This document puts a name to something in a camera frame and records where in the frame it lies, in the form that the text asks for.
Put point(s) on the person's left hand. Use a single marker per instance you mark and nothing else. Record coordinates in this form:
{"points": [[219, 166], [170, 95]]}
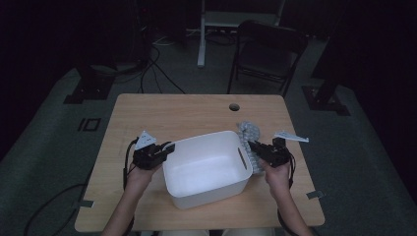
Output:
{"points": [[142, 178]]}

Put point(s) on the person's right hand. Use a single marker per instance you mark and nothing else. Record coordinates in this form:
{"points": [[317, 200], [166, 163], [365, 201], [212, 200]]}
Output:
{"points": [[278, 178]]}

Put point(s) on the black stand with flat base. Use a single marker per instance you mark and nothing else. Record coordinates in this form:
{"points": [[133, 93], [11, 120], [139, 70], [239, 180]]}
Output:
{"points": [[90, 88], [324, 98]]}

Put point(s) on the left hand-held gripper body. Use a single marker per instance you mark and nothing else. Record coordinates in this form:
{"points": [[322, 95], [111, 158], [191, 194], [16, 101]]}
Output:
{"points": [[147, 154]]}

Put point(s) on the black folding chair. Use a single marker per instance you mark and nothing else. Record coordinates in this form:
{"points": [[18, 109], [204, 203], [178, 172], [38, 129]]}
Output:
{"points": [[268, 55]]}

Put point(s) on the white metal desk frame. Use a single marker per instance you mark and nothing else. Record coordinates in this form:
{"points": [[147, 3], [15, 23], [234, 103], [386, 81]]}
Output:
{"points": [[205, 26]]}

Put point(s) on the grey tape strip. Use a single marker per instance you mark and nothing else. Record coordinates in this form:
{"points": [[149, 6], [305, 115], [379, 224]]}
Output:
{"points": [[315, 194]]}

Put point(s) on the white plastic basket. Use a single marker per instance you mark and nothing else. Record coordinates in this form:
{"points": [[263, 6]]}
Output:
{"points": [[203, 170]]}

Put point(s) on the grey knitted cloth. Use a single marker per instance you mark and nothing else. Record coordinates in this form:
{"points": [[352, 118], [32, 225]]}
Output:
{"points": [[249, 131]]}

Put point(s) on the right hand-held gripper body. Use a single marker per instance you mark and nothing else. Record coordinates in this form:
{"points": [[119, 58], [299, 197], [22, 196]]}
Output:
{"points": [[277, 154]]}

